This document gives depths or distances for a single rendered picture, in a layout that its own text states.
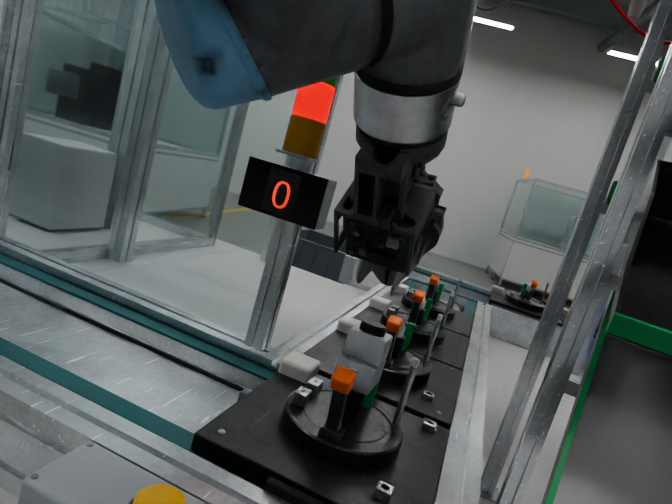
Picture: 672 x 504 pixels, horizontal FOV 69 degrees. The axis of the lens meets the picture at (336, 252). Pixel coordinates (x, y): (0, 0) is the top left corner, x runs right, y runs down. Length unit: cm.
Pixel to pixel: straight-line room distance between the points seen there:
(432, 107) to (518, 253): 888
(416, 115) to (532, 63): 1122
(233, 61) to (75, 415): 40
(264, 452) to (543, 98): 1114
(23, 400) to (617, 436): 58
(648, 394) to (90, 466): 53
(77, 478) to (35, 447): 11
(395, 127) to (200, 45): 15
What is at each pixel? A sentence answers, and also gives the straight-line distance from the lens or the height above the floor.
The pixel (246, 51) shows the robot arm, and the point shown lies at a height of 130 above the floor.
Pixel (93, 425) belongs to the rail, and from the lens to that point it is 55.
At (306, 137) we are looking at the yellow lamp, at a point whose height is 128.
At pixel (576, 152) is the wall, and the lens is 1154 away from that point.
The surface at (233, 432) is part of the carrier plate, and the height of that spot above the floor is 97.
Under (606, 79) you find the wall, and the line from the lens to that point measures 1187.
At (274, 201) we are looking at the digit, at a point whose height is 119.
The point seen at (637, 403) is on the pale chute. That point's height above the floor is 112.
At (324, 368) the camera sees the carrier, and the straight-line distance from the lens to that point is 75.
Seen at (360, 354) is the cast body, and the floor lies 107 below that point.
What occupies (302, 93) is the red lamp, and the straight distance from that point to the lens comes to 68.
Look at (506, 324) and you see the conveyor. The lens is 173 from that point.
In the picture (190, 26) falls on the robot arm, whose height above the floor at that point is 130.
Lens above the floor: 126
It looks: 10 degrees down
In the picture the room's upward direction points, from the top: 16 degrees clockwise
